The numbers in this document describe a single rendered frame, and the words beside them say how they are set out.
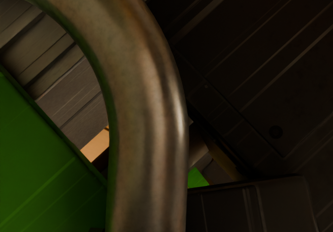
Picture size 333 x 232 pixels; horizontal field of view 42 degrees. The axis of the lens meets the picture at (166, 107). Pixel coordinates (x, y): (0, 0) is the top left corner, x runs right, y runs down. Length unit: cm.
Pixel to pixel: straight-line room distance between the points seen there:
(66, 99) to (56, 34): 48
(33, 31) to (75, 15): 6
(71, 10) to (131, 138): 5
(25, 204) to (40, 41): 8
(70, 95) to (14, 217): 50
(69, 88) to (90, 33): 52
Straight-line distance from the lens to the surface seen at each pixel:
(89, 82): 70
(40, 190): 19
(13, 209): 20
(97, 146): 103
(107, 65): 15
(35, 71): 21
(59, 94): 67
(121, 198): 15
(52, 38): 21
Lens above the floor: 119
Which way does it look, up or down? 16 degrees down
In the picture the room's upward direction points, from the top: 137 degrees clockwise
